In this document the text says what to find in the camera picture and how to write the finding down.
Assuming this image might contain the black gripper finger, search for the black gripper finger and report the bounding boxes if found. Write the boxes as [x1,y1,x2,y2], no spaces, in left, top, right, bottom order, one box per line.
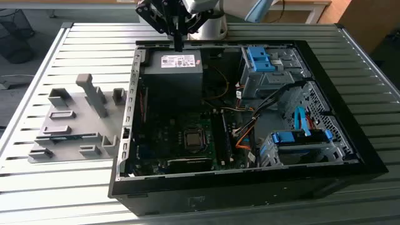
[179,10,216,52]
[135,0,180,52]

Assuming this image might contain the blue drive bay clips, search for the blue drive bay clips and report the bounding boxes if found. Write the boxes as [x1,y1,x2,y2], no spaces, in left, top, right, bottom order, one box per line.
[247,46,277,72]

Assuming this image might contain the grey power supply unit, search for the grey power supply unit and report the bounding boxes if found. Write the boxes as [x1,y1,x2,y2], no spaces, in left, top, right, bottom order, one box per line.
[139,50,204,111]

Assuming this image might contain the metal drive cage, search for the metal drive cage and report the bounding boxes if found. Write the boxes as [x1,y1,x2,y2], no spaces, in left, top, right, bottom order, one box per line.
[240,45,313,99]

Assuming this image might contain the grey parts rack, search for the grey parts rack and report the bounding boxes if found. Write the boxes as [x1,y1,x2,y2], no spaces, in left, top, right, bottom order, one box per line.
[27,74,125,164]

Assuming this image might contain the silver CPU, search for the silver CPU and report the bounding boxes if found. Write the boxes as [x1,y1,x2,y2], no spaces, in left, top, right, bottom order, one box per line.
[185,132,204,147]

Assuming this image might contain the green motherboard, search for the green motherboard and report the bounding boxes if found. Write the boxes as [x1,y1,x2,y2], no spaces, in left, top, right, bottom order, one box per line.
[133,107,251,175]

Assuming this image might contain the brown wooden cabinet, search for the brown wooden cabinet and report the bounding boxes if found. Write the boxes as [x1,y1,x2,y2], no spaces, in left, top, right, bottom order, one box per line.
[319,0,400,55]

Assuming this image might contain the hard disk in blue carrier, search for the hard disk in blue carrier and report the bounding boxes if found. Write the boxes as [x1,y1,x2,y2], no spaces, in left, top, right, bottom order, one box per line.
[271,129,332,145]

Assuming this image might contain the black graphics card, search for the black graphics card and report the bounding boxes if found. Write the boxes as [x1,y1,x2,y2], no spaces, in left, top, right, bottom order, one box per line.
[165,157,213,174]

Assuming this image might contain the metal disk bay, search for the metal disk bay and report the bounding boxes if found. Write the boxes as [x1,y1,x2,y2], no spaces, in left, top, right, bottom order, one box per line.
[257,138,344,167]

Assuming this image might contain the black open PC case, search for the black open PC case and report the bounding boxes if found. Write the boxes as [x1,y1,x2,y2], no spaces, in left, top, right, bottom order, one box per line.
[108,39,391,216]

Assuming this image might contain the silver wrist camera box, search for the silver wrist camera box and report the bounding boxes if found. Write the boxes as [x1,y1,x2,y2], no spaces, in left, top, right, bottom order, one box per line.
[183,0,219,14]

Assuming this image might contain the yellow wire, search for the yellow wire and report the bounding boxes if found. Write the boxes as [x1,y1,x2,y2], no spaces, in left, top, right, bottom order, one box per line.
[203,65,231,101]

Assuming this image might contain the white frame table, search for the white frame table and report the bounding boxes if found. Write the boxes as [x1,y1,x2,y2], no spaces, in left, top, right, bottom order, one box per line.
[261,0,332,24]

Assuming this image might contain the black flat wire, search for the black flat wire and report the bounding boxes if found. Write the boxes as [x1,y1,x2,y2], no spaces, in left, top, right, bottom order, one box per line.
[251,81,305,122]

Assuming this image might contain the coloured power wire bundle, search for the coloured power wire bundle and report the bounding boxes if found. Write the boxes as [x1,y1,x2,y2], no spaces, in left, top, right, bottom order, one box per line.
[219,106,256,113]

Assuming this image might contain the black white wire bundle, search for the black white wire bundle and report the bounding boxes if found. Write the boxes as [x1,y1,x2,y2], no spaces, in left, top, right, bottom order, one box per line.
[232,117,259,138]

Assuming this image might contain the blue flat wire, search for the blue flat wire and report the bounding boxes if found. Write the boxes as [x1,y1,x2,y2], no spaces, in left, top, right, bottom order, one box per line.
[293,106,312,136]

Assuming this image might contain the orange flat wire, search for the orange flat wire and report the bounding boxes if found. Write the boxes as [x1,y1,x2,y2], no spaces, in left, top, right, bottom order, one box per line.
[236,132,256,150]

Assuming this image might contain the thin red wire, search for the thin red wire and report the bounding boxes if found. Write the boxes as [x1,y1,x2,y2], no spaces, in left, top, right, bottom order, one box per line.
[308,114,319,132]

